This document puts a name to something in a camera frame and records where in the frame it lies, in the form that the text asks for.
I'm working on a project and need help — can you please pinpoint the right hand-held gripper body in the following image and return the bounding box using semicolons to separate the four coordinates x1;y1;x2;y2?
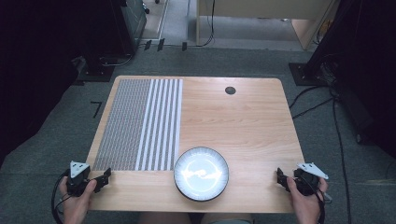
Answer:
292;161;330;197

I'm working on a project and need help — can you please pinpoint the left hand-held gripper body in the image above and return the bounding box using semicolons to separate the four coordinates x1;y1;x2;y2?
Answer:
65;161;94;198

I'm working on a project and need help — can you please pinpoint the person's left hand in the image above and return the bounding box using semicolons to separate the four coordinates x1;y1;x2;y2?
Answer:
58;176;98;224

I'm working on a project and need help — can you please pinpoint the person's right hand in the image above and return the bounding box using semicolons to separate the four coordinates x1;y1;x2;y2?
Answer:
286;176;329;224

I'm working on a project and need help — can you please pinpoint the grey striped placemat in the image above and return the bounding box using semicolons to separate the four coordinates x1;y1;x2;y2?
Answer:
92;77;184;172

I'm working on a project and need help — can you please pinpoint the black floor tape mark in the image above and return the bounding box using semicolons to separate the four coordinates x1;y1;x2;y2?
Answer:
90;101;104;119

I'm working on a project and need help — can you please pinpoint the white plate with dark rim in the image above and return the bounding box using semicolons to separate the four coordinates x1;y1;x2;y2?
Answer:
173;146;231;203

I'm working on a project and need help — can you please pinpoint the black stand base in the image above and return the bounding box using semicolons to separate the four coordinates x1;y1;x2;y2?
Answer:
73;54;116;86
288;61;332;87

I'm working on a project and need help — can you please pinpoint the dark curtain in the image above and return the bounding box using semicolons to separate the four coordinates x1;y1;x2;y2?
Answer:
0;0;132;169
311;0;396;160

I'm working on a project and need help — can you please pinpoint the dark green cabinet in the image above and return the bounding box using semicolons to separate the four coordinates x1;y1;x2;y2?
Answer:
120;0;148;49

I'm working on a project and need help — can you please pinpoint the light wooden desk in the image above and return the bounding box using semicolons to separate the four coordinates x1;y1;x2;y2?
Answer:
195;0;341;51

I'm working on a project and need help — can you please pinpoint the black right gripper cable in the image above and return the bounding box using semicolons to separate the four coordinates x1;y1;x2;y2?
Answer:
298;175;327;224

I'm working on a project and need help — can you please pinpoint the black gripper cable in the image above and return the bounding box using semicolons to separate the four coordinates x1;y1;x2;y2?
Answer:
298;175;327;224
50;169;72;224

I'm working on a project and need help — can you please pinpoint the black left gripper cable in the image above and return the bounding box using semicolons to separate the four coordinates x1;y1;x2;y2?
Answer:
50;169;72;224

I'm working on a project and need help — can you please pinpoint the long black floor cable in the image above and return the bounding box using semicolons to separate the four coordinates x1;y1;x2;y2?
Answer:
331;90;353;224

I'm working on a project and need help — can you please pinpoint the black hanging cable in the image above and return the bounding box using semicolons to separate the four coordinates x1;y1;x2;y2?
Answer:
186;0;217;49

